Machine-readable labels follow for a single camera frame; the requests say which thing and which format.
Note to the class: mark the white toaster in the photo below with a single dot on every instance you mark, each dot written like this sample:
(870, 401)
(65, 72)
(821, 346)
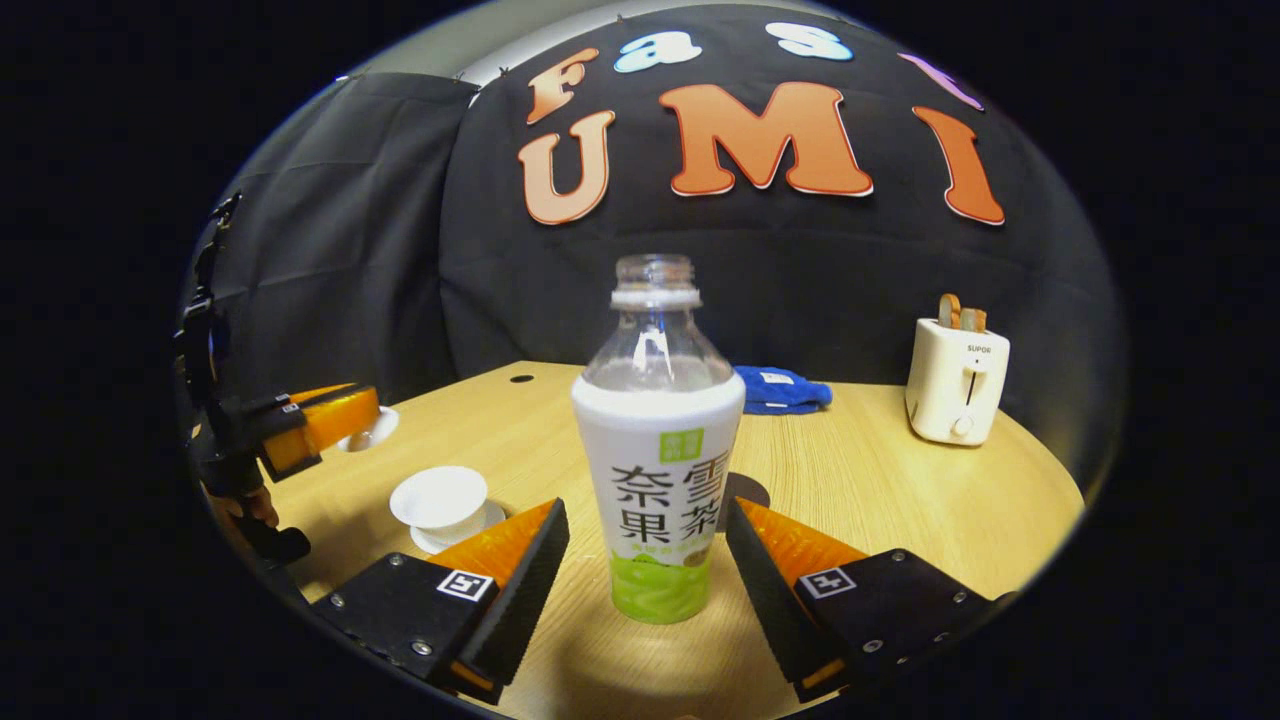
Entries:
(950, 390)

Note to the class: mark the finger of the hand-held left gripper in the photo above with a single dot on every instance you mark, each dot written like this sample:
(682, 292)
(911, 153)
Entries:
(280, 430)
(315, 393)

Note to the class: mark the white teacup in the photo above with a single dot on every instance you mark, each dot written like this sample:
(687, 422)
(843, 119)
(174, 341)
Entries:
(438, 497)

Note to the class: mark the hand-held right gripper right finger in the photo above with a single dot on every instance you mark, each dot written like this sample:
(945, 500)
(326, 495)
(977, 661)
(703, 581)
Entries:
(775, 605)

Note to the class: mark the white teacup lid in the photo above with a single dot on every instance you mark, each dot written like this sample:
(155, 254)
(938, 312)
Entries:
(372, 437)

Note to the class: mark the clear water bottle green label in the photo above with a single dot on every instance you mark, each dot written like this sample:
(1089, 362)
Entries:
(660, 450)

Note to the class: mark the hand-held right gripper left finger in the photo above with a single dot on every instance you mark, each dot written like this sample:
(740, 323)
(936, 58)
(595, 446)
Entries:
(525, 605)

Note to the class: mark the dark round coaster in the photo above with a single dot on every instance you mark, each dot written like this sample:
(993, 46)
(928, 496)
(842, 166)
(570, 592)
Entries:
(747, 490)

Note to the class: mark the brown toast slice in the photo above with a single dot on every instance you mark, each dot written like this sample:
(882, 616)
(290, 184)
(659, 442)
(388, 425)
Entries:
(973, 320)
(950, 310)

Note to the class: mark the blue towel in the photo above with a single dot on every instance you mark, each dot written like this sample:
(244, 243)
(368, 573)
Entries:
(785, 392)

